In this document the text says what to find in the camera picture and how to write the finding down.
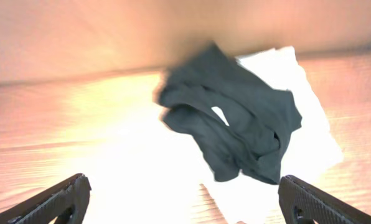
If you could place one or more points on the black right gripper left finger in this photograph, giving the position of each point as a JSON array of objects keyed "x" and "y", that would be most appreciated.
[{"x": 63, "y": 203}]

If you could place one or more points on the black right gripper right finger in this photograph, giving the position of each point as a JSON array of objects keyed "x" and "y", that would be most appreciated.
[{"x": 303, "y": 203}]

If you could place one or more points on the black t-shirt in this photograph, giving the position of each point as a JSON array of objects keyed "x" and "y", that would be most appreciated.
[{"x": 188, "y": 94}]

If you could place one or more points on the beige folded shorts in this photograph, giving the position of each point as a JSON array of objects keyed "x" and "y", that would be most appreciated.
[{"x": 310, "y": 124}]

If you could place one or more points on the brown cardboard wall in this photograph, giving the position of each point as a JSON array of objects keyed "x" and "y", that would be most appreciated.
[{"x": 45, "y": 40}]

